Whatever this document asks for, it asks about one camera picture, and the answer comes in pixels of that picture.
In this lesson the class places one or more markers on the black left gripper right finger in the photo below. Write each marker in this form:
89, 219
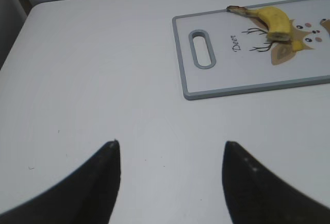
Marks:
254, 194

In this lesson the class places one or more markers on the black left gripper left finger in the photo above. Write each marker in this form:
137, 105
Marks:
87, 195

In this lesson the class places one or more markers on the small yellow banana piece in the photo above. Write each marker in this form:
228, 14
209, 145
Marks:
297, 45

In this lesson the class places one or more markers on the yellow banana with stem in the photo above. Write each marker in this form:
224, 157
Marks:
277, 22

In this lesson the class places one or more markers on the white deer cutting board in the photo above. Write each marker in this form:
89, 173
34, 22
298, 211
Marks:
221, 53

